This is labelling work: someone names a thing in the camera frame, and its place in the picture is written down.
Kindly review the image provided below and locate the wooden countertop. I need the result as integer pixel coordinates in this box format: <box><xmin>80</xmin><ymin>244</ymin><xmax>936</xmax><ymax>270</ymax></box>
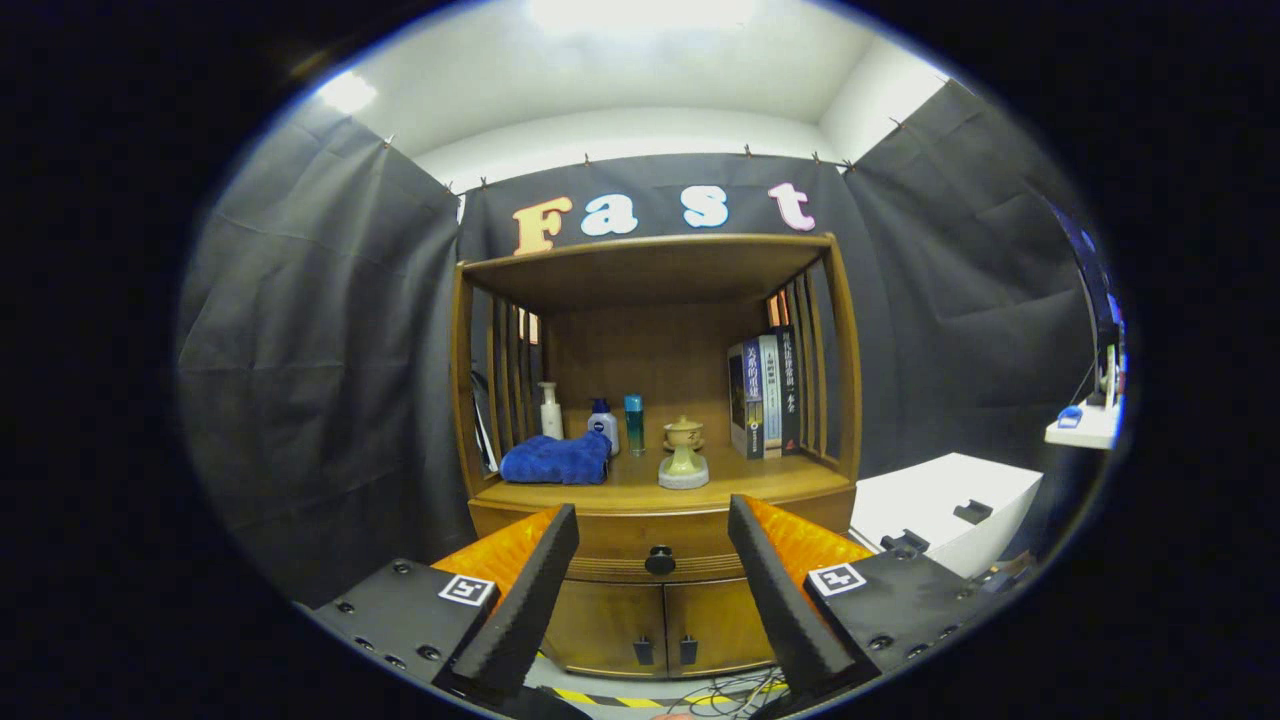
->
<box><xmin>470</xmin><ymin>450</ymin><xmax>856</xmax><ymax>513</ymax></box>

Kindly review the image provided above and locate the white lotion bottle blue cap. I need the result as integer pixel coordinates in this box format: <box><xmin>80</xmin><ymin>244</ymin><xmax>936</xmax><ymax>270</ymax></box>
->
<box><xmin>587</xmin><ymin>398</ymin><xmax>620</xmax><ymax>458</ymax></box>

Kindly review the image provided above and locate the large ceiling light panel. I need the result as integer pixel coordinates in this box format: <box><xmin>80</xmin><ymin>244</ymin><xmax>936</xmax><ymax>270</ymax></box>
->
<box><xmin>530</xmin><ymin>0</ymin><xmax>761</xmax><ymax>31</ymax></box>

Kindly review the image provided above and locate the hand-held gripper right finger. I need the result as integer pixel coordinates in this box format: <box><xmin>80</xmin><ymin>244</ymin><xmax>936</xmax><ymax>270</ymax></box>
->
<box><xmin>727</xmin><ymin>494</ymin><xmax>991</xmax><ymax>706</ymax></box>

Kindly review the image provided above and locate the yellow black floor tape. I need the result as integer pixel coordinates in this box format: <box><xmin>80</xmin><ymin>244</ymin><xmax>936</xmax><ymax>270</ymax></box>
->
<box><xmin>550</xmin><ymin>686</ymin><xmax>781</xmax><ymax>711</ymax></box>

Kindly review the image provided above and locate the blue folded towel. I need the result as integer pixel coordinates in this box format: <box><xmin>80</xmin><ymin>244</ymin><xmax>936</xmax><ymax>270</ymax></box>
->
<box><xmin>499</xmin><ymin>430</ymin><xmax>613</xmax><ymax>486</ymax></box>

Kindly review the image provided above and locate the pale green vase grey base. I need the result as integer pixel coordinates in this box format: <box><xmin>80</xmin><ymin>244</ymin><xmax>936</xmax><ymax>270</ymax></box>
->
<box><xmin>657</xmin><ymin>445</ymin><xmax>711</xmax><ymax>491</ymax></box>

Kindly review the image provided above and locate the small ceiling light panel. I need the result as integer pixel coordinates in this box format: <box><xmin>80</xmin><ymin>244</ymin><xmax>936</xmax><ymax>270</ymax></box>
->
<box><xmin>318</xmin><ymin>72</ymin><xmax>379</xmax><ymax>115</ymax></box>

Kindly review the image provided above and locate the wooden cabinet door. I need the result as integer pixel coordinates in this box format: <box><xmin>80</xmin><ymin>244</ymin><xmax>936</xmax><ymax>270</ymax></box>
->
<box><xmin>540</xmin><ymin>578</ymin><xmax>666</xmax><ymax>681</ymax></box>
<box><xmin>663</xmin><ymin>578</ymin><xmax>776</xmax><ymax>676</ymax></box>

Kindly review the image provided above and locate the brown wooden cabinet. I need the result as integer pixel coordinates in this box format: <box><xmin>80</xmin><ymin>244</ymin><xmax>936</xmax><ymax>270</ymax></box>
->
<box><xmin>450</xmin><ymin>233</ymin><xmax>863</xmax><ymax>681</ymax></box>

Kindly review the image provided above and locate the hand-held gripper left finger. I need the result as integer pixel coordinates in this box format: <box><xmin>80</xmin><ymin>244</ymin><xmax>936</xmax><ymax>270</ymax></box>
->
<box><xmin>300</xmin><ymin>503</ymin><xmax>581</xmax><ymax>706</ymax></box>

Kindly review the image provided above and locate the book with blue spine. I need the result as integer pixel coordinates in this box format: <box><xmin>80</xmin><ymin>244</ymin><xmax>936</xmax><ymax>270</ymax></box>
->
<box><xmin>727</xmin><ymin>338</ymin><xmax>766</xmax><ymax>461</ymax></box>

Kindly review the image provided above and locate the tangle of floor cables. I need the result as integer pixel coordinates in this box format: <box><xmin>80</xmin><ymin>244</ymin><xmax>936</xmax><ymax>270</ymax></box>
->
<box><xmin>670</xmin><ymin>668</ymin><xmax>786</xmax><ymax>717</ymax></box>

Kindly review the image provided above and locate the white desk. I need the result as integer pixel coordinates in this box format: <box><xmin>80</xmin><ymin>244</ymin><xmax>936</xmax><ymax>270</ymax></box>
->
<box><xmin>1044</xmin><ymin>400</ymin><xmax>1121</xmax><ymax>451</ymax></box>

